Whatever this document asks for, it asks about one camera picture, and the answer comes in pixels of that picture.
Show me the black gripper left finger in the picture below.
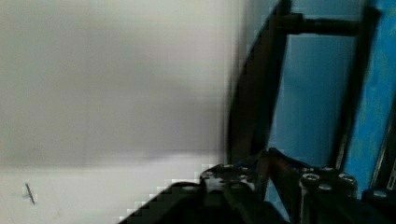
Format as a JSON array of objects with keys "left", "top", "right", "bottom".
[{"left": 200, "top": 157, "right": 268, "bottom": 224}]

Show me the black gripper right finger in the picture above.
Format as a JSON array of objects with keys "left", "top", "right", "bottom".
[{"left": 268, "top": 147, "right": 359, "bottom": 224}]

